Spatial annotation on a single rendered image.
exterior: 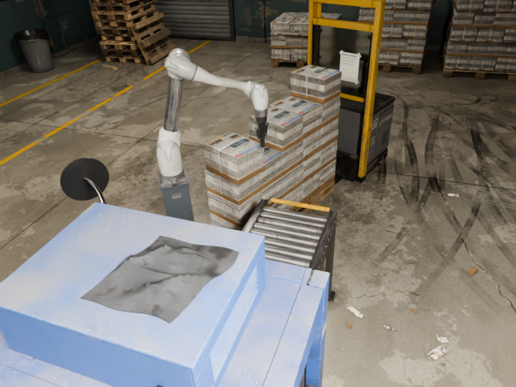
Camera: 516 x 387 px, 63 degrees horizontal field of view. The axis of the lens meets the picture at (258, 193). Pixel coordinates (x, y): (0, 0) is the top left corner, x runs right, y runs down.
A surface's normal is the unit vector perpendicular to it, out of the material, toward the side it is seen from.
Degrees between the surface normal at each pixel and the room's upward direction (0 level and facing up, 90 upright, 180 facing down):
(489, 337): 0
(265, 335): 0
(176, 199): 90
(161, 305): 15
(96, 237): 0
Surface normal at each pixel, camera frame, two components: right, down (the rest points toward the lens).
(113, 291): -0.08, -0.85
